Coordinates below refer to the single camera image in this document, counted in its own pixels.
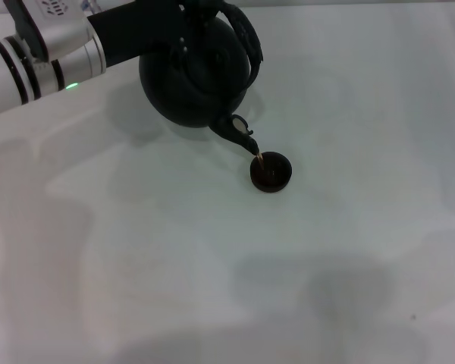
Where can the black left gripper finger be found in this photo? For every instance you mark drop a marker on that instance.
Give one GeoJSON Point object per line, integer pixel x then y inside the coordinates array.
{"type": "Point", "coordinates": [197, 8]}
{"type": "Point", "coordinates": [181, 57]}

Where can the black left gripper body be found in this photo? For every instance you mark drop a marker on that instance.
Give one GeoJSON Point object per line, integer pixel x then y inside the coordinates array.
{"type": "Point", "coordinates": [136, 34]}

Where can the small dark brown teacup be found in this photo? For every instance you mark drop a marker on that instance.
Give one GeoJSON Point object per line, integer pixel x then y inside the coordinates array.
{"type": "Point", "coordinates": [271, 182]}

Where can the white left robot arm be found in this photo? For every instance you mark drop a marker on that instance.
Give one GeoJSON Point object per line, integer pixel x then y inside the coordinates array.
{"type": "Point", "coordinates": [7, 76]}

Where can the brown tea liquid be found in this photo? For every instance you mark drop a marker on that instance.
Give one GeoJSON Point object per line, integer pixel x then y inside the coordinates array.
{"type": "Point", "coordinates": [261, 160]}

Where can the white grey wrist camera box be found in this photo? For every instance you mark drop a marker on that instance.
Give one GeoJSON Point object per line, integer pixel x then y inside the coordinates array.
{"type": "Point", "coordinates": [60, 28]}

